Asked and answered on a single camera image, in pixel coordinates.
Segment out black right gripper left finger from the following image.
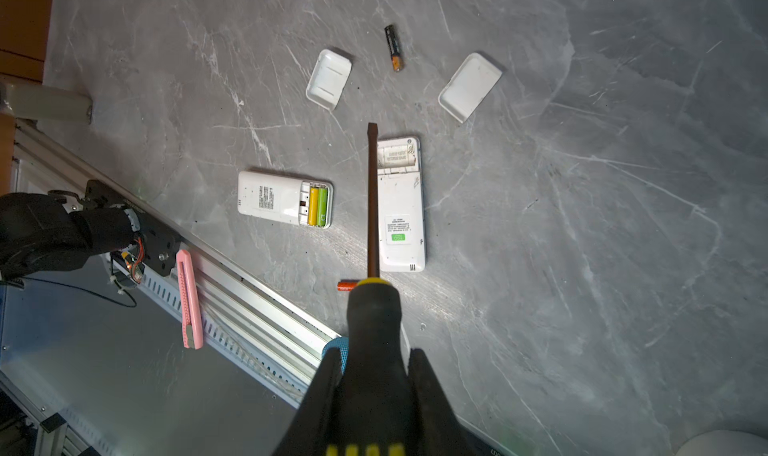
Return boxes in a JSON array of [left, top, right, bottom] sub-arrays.
[[273, 348, 342, 456]]

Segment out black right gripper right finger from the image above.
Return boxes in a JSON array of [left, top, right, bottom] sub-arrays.
[[408, 349, 474, 456]]

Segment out black yellow battery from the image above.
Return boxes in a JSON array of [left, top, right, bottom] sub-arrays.
[[323, 123, 416, 455]]

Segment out red AAA battery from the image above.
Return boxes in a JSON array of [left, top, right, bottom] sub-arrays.
[[337, 280, 359, 292]]

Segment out white remote control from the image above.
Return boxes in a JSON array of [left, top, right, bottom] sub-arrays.
[[237, 171, 334, 229]]

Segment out white remote with back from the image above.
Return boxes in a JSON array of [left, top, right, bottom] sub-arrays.
[[377, 136, 426, 273]]

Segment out white battery cover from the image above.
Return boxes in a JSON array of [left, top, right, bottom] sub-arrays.
[[438, 52, 503, 124], [305, 49, 352, 112]]

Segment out black gold AAA battery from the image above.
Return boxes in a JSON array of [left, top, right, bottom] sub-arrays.
[[385, 24, 404, 72]]

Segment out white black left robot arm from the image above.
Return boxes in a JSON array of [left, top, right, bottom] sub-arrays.
[[1, 193, 136, 282]]

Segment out yellow green batteries in remote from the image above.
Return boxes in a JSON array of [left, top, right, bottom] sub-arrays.
[[307, 186, 329, 228]]

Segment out pink utility knife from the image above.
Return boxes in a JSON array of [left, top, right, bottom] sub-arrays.
[[176, 249, 205, 350]]

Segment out left green circuit board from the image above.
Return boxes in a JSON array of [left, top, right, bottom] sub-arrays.
[[120, 244, 145, 286]]

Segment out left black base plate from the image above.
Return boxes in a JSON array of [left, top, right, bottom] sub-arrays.
[[85, 179, 181, 276]]

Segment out aluminium front rail frame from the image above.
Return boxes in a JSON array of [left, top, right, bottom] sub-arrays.
[[0, 119, 517, 456]]

